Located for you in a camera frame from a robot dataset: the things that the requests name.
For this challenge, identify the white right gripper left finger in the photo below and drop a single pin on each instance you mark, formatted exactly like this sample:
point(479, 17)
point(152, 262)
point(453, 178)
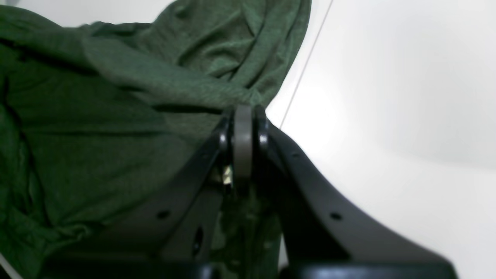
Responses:
point(169, 236)

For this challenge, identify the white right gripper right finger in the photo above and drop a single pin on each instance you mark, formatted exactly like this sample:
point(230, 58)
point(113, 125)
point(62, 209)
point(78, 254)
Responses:
point(327, 236)

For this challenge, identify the dark green t-shirt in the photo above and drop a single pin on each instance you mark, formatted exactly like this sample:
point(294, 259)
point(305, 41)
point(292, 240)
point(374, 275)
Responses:
point(96, 118)

